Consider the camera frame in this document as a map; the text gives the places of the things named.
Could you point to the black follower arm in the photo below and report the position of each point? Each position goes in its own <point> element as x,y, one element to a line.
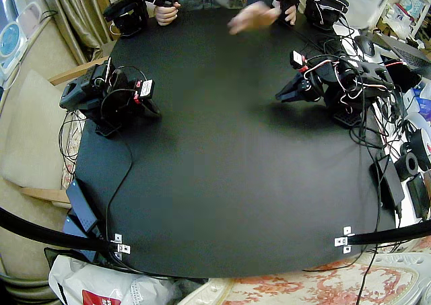
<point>357,83</point>
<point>89,94</point>

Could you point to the person's right hand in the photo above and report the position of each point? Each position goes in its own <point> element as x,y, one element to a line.
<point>165,15</point>

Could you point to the person's left hand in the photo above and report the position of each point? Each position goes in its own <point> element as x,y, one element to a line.
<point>254,18</point>

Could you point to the black computer mouse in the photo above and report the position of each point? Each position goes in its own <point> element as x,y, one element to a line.
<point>365,45</point>

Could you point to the black table mat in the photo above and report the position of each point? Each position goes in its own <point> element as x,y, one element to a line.
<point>229,170</point>

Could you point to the beige curtain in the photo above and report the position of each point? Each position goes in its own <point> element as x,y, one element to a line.
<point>72,15</point>

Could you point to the grey laptop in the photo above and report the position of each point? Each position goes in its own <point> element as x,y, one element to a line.
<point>407,54</point>

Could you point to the beige wooden armchair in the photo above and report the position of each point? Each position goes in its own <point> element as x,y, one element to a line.
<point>33,133</point>

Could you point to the blue tissue pack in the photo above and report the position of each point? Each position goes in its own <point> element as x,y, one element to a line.
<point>422,96</point>

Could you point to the black power adapter blue light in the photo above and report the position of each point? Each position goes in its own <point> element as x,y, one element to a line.
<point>81,204</point>
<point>75,227</point>

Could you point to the black white filament spool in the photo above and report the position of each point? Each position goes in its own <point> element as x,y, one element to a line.
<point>421,136</point>

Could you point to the black tape roll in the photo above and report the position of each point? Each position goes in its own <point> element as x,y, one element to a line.
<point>407,165</point>

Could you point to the black flat power brick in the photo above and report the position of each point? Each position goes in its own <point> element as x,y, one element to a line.
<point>390,184</point>

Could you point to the pink white plastic case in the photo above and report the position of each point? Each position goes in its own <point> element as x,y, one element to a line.
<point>29,15</point>

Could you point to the white blue fan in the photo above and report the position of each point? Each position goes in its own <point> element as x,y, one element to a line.
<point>10,45</point>

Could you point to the small black box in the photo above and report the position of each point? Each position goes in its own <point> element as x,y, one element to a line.
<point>417,195</point>

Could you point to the white plastic bag red print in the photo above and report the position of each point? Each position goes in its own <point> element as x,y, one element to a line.
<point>101,285</point>

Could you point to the floral cream cloth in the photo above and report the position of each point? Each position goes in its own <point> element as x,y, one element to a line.
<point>320,285</point>

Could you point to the follower wrist camera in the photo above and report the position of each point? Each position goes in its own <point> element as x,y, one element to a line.
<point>297,59</point>
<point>147,89</point>

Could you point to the small metal bracket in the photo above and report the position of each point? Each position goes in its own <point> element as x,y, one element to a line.
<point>118,255</point>
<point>117,238</point>
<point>347,230</point>
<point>124,248</point>
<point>341,241</point>
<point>347,249</point>

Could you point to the black frame bar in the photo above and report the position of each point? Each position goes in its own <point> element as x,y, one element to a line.
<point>50,232</point>
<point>390,234</point>

